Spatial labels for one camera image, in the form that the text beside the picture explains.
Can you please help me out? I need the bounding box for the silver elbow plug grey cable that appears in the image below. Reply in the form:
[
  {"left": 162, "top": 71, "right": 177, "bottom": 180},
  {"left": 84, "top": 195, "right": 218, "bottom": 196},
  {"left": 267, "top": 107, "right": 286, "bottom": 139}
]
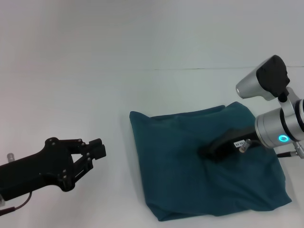
[{"left": 239, "top": 139, "right": 261, "bottom": 153}]

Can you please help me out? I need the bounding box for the dark cable with red sleeve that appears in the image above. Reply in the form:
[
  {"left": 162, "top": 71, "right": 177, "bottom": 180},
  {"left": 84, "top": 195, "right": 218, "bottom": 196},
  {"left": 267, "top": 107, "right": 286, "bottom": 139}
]
[{"left": 0, "top": 191, "right": 33, "bottom": 212}]

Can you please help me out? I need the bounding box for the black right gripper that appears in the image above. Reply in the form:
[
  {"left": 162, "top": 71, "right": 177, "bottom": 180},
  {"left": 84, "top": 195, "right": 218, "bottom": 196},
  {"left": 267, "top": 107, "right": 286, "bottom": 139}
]
[{"left": 198, "top": 126, "right": 258, "bottom": 163}]

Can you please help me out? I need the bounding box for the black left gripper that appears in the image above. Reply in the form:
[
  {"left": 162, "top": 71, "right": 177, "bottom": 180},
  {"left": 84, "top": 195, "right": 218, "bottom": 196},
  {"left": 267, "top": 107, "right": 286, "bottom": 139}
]
[{"left": 0, "top": 137, "right": 106, "bottom": 201}]

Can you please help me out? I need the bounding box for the teal blue shirt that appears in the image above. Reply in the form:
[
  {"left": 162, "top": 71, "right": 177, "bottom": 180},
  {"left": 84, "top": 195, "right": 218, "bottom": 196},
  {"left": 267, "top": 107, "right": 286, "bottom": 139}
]
[{"left": 129, "top": 101, "right": 293, "bottom": 216}]

